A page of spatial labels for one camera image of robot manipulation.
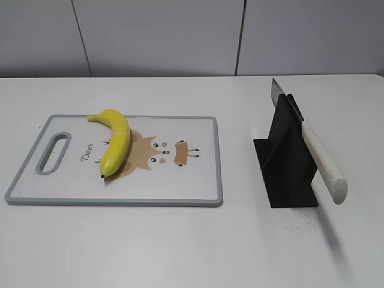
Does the yellow plastic banana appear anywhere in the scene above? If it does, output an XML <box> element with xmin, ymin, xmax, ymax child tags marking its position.
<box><xmin>86</xmin><ymin>109</ymin><xmax>131</xmax><ymax>178</ymax></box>

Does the white handled kitchen knife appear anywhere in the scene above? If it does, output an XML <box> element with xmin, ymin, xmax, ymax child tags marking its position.
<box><xmin>271</xmin><ymin>78</ymin><xmax>348</xmax><ymax>205</ymax></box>

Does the white deer cutting board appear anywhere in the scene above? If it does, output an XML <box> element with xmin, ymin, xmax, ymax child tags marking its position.
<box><xmin>5</xmin><ymin>115</ymin><xmax>223</xmax><ymax>207</ymax></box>

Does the black knife stand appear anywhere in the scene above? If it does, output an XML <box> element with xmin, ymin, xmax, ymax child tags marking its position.
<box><xmin>253</xmin><ymin>94</ymin><xmax>319</xmax><ymax>208</ymax></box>

